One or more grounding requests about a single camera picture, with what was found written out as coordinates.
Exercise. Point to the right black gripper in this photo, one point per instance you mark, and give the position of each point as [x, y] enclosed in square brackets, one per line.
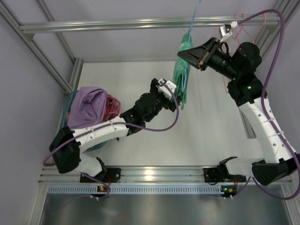
[206, 55]

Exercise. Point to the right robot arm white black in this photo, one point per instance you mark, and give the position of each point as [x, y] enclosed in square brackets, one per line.
[247, 92]

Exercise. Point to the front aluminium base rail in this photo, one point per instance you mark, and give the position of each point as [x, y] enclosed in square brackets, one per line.
[146, 175]

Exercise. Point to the blue wire hanger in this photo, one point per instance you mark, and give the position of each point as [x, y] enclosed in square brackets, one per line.
[185, 74]

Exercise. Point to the pink wire hanger middle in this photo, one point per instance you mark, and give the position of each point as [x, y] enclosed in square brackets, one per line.
[242, 29]

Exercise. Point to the teal laundry basket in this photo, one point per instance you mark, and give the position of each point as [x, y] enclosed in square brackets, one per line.
[64, 120]

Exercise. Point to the pink wire hanger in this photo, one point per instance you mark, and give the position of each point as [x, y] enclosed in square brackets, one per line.
[254, 37]
[242, 29]
[226, 70]

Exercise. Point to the purple garment in basket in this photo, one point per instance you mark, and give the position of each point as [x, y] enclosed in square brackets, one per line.
[87, 108]

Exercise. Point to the aluminium hanging rail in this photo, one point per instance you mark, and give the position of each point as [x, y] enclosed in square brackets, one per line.
[126, 24]

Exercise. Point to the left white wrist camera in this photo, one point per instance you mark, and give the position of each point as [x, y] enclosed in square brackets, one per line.
[167, 87]

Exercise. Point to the green white patterned trousers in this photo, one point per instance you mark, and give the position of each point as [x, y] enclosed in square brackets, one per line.
[181, 71]

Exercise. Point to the pink red garment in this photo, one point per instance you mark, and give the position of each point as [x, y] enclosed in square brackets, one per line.
[112, 108]

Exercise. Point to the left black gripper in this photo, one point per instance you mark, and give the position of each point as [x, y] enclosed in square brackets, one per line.
[172, 106]

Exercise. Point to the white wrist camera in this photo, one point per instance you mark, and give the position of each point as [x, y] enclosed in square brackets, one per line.
[167, 87]
[226, 30]

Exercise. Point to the pink wire hanger left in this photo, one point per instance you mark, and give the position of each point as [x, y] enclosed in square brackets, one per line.
[226, 70]

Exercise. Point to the left aluminium frame posts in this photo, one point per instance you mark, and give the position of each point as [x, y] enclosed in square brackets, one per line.
[9, 16]

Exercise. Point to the pink wire hanger right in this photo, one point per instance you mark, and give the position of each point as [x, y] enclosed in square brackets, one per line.
[254, 37]

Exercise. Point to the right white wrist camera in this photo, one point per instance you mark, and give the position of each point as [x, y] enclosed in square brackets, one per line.
[226, 30]

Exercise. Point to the slotted grey cable duct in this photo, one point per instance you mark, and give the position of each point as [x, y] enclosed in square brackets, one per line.
[141, 189]

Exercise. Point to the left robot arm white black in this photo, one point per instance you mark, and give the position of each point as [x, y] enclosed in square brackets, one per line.
[69, 146]

